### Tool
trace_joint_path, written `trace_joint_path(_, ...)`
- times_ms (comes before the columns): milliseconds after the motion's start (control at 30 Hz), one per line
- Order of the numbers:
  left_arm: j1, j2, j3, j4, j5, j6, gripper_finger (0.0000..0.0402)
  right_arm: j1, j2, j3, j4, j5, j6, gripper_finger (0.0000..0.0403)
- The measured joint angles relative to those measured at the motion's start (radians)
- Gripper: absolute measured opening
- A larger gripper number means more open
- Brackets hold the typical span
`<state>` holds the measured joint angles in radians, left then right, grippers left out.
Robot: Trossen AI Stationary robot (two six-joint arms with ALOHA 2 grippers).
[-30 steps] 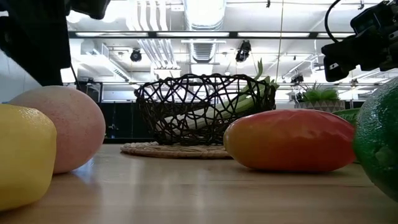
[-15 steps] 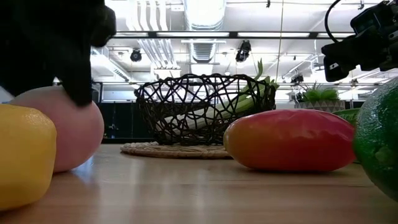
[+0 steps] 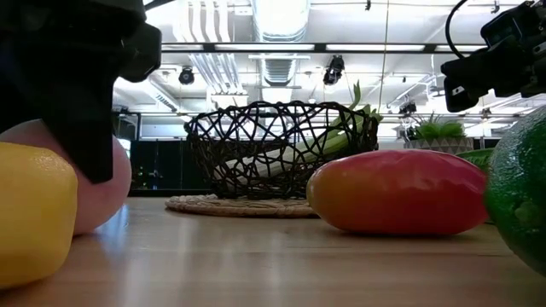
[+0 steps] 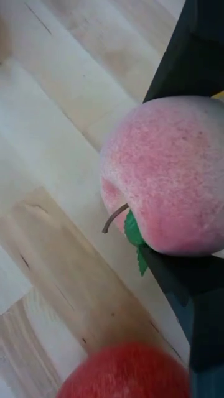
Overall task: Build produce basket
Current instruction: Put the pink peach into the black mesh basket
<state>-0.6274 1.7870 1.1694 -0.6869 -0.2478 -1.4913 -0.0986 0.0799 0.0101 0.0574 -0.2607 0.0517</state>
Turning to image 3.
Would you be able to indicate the pink peach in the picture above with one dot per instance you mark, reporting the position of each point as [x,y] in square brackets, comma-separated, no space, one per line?
[102,200]

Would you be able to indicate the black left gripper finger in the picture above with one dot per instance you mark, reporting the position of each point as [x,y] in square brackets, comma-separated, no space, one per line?
[143,53]
[91,136]

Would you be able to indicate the green and white leek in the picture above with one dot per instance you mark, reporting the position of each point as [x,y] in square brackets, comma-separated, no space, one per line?
[307,147]

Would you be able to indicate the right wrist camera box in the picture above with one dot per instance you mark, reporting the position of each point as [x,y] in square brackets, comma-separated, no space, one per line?
[512,23]

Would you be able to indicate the silver ceiling air duct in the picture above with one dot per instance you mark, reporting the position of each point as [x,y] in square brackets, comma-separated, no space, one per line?
[279,21]

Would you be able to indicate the black overhead frame bar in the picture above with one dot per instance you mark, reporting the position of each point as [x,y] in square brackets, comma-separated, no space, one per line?
[298,48]

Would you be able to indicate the black ceiling spotlight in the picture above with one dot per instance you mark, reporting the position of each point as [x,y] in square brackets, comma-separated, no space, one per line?
[186,76]
[334,70]

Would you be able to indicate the green grass plant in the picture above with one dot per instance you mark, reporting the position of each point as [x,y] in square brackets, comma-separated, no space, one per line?
[435,128]

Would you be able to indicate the red orange mango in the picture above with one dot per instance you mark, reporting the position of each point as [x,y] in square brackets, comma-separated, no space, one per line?
[396,192]

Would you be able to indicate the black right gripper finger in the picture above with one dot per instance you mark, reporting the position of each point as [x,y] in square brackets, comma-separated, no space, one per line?
[462,96]

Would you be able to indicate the round woven placemat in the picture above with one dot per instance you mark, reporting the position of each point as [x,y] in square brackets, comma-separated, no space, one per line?
[239,206]

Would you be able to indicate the yellow bell pepper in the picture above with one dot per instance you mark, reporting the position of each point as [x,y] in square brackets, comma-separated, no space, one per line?
[34,213]

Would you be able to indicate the black background cabinet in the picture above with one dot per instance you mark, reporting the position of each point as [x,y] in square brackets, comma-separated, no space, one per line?
[162,166]

